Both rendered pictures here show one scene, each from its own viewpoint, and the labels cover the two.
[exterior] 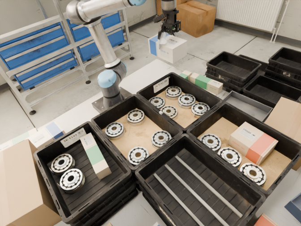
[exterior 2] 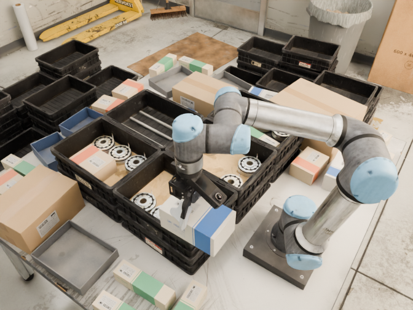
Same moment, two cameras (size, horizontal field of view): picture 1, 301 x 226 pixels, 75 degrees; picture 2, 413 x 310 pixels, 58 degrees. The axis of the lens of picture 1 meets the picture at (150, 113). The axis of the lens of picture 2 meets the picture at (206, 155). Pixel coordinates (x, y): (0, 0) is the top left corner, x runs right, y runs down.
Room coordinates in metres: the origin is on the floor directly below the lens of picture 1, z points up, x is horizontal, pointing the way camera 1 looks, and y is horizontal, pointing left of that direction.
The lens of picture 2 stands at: (1.77, -0.36, 2.02)
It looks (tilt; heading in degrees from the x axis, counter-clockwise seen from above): 43 degrees down; 161
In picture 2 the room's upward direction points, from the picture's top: straight up
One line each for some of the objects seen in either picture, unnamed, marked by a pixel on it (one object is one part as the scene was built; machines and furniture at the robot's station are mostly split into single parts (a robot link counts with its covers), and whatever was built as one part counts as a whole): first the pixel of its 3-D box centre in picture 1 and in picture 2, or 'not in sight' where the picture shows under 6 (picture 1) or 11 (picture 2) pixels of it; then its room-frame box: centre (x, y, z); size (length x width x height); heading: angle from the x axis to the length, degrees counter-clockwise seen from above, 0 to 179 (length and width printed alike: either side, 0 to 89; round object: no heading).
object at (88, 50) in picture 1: (99, 32); not in sight; (2.67, 0.52, 0.60); 0.72 x 0.03 x 0.56; 127
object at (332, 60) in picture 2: not in sight; (306, 72); (-0.59, 1.34, 0.37); 0.42 x 0.34 x 0.46; 37
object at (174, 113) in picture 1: (168, 111); not in sight; (0.78, -0.10, 0.86); 0.10 x 0.10 x 0.01
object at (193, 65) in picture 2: not in sight; (195, 66); (-0.39, 0.30, 0.73); 0.24 x 0.06 x 0.06; 37
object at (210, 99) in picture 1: (177, 104); (176, 202); (0.82, -0.16, 0.87); 0.40 x 0.30 x 0.11; 33
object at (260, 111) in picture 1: (242, 110); (75, 254); (0.83, -0.58, 0.73); 0.27 x 0.20 x 0.05; 39
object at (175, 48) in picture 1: (167, 46); (197, 219); (1.09, -0.15, 1.09); 0.20 x 0.12 x 0.09; 37
